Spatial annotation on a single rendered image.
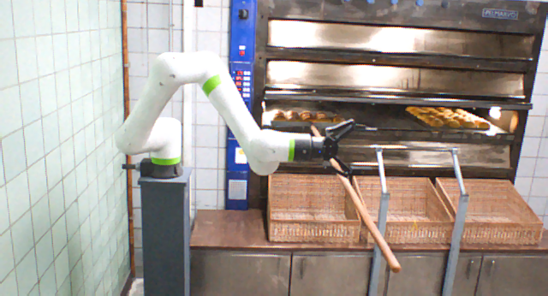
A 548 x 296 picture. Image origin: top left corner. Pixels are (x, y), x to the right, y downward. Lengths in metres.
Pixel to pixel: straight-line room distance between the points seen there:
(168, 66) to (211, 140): 1.54
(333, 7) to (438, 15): 0.70
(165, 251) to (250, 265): 0.82
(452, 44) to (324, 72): 0.88
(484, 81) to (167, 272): 2.39
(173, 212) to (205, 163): 1.14
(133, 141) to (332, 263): 1.53
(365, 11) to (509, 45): 1.03
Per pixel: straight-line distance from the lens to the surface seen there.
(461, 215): 2.91
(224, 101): 1.64
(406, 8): 3.16
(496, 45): 3.42
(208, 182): 3.19
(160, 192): 2.02
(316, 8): 3.02
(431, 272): 3.10
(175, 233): 2.09
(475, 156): 3.52
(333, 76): 3.05
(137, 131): 1.83
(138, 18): 3.04
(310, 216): 3.17
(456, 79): 3.33
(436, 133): 3.34
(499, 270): 3.29
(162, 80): 1.63
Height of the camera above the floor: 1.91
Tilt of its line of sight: 15 degrees down
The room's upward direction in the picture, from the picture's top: 3 degrees clockwise
